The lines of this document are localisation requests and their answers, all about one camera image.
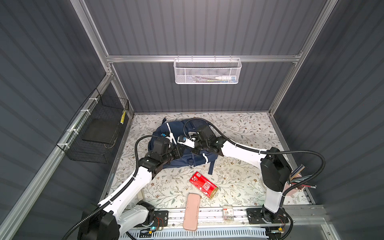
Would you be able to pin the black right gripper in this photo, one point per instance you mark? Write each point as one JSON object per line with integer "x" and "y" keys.
{"x": 195, "y": 151}

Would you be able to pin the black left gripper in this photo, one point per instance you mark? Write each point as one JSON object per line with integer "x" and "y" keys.
{"x": 178, "y": 153}

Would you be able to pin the navy blue student backpack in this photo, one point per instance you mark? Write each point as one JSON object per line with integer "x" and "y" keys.
{"x": 188, "y": 158}

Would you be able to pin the red tissue packet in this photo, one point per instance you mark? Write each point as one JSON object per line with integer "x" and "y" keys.
{"x": 204, "y": 185}

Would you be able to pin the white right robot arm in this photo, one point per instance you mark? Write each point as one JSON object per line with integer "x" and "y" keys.
{"x": 275, "y": 169}

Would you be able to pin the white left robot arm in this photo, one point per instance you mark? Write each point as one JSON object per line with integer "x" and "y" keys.
{"x": 108, "y": 220}

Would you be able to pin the pink pencil case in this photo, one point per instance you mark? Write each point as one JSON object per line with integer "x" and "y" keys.
{"x": 191, "y": 216}

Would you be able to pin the small clear staples box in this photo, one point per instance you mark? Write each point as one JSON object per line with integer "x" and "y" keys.
{"x": 228, "y": 214}

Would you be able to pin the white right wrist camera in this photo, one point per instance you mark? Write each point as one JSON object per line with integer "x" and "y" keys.
{"x": 186, "y": 141}

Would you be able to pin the white wire mesh basket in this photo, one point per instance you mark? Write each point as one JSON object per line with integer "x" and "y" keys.
{"x": 207, "y": 71}

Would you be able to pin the black wire mesh basket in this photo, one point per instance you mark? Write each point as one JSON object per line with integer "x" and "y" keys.
{"x": 96, "y": 133}

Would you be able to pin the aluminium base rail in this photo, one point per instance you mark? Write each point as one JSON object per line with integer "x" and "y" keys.
{"x": 168, "y": 223}

